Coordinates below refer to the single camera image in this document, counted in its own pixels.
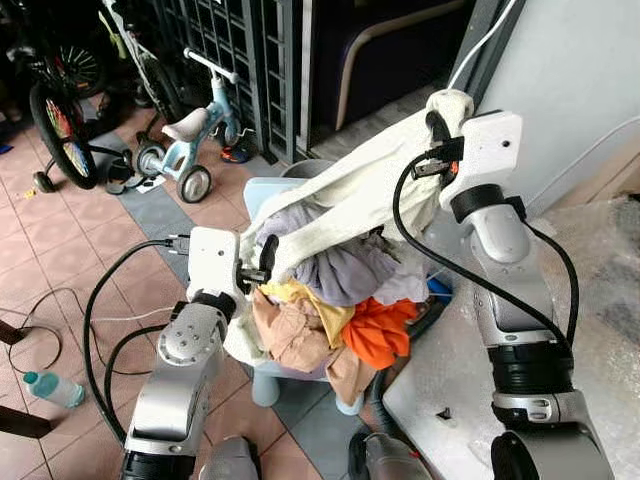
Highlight cream white towel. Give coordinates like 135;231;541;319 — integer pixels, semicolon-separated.
222;88;479;369

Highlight white washing machine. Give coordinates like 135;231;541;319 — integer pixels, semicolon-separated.
450;0;640;217

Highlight light blue laundry basket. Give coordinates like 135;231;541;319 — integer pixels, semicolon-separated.
243;160;456;416

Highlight yellow garment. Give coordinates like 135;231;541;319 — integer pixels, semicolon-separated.
258;280;357;347

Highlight grey purple garment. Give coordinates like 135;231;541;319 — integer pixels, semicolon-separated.
255;200;431;309

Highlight peach beige garment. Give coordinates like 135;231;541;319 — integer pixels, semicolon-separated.
250;290;379;407

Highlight orange black shoe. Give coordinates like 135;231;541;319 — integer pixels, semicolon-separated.
222;143;256;164

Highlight light blue child tricycle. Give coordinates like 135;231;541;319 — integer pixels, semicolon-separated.
133;47;249;206

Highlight orange garment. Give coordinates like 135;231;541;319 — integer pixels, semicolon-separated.
342;297;422;371

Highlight black metal gate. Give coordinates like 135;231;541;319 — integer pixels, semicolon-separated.
150;0;306;166

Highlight clear bubble wrap sheet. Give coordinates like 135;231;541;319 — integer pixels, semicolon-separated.
383;195;640;480

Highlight clear plastic water bottle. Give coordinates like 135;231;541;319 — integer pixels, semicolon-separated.
22;370;87;409

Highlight black child bicycle colourful spokes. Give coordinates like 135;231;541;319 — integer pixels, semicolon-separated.
0;0;131;196

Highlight grey right robot leg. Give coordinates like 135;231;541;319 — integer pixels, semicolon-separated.
348;430;433;480

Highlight dark brown wooden furniture leg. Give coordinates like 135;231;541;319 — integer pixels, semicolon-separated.
0;405;53;441

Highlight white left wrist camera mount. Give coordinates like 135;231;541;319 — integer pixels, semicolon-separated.
186;226;247;303

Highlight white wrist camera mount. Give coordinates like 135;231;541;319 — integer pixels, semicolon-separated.
440;110;525;207
186;226;247;303

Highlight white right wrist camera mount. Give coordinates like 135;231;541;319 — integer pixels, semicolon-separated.
440;110;525;207

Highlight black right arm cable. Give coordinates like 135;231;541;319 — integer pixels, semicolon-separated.
392;150;581;351

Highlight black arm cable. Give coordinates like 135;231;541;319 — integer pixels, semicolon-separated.
392;150;581;351
83;235;193;443

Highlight white power cable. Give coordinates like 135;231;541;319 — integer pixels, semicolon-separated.
447;0;521;91

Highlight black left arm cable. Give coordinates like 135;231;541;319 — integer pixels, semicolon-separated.
83;235;193;443

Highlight grey ribbed drain hose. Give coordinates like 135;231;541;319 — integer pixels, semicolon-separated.
372;365;403;441

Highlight thin floor cable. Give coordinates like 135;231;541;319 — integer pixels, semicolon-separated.
0;288;186;377

